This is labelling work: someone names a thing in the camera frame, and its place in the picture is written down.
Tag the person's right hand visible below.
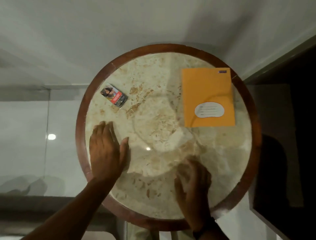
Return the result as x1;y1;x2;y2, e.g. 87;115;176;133
174;158;213;231

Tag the person's left hand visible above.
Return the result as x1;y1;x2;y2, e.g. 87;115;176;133
89;121;130;184

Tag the person's right forearm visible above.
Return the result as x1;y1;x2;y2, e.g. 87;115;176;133
199;223;230;240

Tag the person's left forearm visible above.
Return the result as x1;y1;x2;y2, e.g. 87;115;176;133
22;177;117;240

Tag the black wristwatch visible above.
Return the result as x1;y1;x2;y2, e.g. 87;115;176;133
192;217;219;240

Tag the small printed card box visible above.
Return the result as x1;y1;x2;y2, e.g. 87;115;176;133
100;84;128;108

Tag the round wood-rimmed marble table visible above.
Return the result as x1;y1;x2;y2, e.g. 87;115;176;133
75;44;262;240

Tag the orange notebook with white label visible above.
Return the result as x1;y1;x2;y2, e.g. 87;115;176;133
181;67;236;128

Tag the dark wooden cabinet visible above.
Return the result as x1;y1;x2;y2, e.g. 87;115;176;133
243;44;316;240

